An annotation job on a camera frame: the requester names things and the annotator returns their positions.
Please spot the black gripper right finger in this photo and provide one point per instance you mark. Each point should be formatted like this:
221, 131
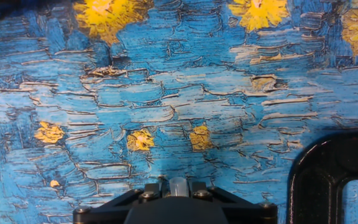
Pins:
250, 213

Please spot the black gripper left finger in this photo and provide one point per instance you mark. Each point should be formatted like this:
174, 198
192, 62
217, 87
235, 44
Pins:
104, 213

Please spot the blue and orange painted cloth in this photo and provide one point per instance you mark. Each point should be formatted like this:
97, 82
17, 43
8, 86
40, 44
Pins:
166, 93

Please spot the black C-clamp with steel screw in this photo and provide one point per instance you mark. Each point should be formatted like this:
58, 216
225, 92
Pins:
309, 174

